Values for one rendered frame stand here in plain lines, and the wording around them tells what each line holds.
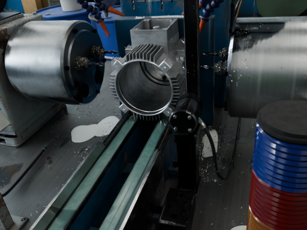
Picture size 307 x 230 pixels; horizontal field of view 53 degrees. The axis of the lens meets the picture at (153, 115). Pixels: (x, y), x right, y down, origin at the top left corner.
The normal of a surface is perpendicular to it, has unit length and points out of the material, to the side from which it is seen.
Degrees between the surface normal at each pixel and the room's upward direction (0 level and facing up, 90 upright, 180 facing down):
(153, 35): 90
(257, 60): 58
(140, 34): 90
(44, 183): 0
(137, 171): 0
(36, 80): 92
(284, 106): 0
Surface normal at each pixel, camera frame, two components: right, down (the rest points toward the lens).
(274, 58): -0.29, -0.04
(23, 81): -0.29, 0.58
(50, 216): 0.61, -0.56
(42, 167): -0.08, -0.86
